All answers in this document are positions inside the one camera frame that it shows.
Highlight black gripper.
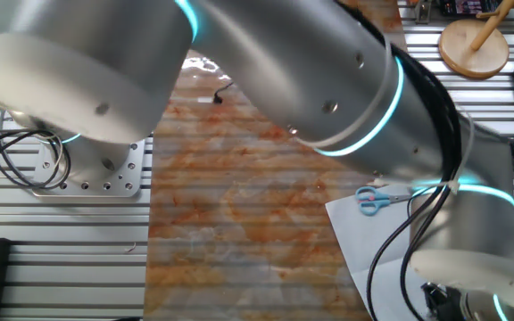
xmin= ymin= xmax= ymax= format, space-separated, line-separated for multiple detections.
xmin=420 ymin=281 xmax=470 ymax=321

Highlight white paper sheet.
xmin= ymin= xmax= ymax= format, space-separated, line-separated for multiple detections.
xmin=325 ymin=185 xmax=436 ymax=321

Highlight orange marble pattern mat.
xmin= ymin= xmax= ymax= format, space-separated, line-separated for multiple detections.
xmin=143 ymin=0 xmax=412 ymax=321

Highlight wooden stand with round base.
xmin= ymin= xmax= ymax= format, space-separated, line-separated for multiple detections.
xmin=438 ymin=0 xmax=514 ymax=80

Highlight dark printed box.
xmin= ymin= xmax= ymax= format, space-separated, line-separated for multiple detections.
xmin=437 ymin=0 xmax=499 ymax=18

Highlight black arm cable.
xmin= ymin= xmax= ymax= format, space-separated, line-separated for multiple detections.
xmin=399 ymin=44 xmax=463 ymax=321
xmin=366 ymin=0 xmax=463 ymax=321

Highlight blue handled scissors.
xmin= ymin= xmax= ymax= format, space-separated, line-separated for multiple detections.
xmin=354 ymin=185 xmax=414 ymax=218

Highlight small metal bracket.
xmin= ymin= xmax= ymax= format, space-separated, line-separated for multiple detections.
xmin=413 ymin=0 xmax=435 ymax=24

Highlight thin cable with black plug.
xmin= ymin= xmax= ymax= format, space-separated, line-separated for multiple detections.
xmin=196 ymin=79 xmax=236 ymax=105

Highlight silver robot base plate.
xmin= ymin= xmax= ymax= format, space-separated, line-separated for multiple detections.
xmin=31 ymin=137 xmax=146 ymax=199

